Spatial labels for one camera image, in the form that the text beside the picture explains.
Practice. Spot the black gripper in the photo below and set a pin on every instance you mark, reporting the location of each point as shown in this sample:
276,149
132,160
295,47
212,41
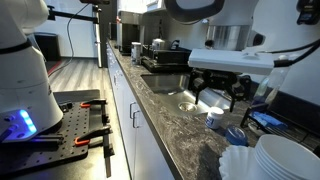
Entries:
220,80

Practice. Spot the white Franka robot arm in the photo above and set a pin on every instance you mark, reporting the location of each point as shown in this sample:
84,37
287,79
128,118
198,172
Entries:
20,83

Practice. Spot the small white jar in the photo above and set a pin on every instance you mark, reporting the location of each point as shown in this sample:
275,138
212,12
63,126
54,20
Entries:
214,117

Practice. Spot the sink drain strainer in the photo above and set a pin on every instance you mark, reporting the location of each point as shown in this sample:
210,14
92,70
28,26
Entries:
187,106

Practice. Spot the blue sponge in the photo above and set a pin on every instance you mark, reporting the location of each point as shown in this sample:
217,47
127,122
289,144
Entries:
246,116
268,119

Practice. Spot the stainless steel sink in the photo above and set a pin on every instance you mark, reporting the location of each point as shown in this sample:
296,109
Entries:
166,85

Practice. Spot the black dish rack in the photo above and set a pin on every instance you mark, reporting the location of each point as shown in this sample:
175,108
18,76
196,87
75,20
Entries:
166,60

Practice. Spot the white base cabinet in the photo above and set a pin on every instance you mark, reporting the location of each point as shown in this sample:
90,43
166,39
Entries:
146,150

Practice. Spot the metal canister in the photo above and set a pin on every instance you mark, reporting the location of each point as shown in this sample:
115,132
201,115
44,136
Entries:
136,53

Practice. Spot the coffee machine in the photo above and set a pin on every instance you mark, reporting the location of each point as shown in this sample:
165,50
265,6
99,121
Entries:
130,33

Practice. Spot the metal stand pole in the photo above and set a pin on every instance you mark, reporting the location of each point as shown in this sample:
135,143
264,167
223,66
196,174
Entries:
97,40

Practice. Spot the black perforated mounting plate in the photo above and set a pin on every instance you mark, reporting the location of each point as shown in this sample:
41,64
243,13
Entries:
71,128

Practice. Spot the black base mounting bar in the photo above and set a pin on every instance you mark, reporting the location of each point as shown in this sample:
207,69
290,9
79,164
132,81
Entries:
48,138

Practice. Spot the black trash bin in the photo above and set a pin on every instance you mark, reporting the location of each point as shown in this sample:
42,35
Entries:
48,46

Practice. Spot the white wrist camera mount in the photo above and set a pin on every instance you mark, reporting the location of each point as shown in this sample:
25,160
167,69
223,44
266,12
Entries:
230,61

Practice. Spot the white wall cabinet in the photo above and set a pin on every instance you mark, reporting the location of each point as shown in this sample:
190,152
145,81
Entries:
133,5

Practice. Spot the black wall soap dispenser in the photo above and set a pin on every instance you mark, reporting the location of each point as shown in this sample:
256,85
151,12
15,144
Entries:
308,11

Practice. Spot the black camera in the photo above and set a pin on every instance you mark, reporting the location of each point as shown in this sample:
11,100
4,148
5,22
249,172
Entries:
95,1

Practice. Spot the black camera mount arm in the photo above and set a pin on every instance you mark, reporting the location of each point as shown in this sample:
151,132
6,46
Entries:
73,16

